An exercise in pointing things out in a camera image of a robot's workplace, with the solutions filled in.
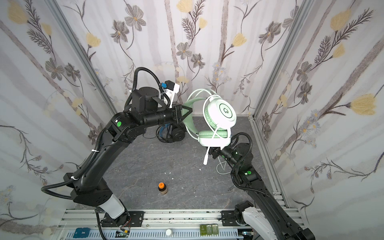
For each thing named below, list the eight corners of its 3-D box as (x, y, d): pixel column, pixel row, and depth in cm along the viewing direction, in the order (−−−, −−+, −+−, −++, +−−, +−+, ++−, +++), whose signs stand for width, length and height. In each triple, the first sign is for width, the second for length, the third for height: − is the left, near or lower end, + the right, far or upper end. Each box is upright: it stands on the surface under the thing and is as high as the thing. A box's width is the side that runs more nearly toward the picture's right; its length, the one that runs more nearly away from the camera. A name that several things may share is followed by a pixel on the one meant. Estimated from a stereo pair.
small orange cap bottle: (161, 194, 84) (157, 189, 76) (162, 188, 86) (158, 182, 78) (167, 194, 84) (164, 189, 76) (168, 188, 86) (165, 182, 79)
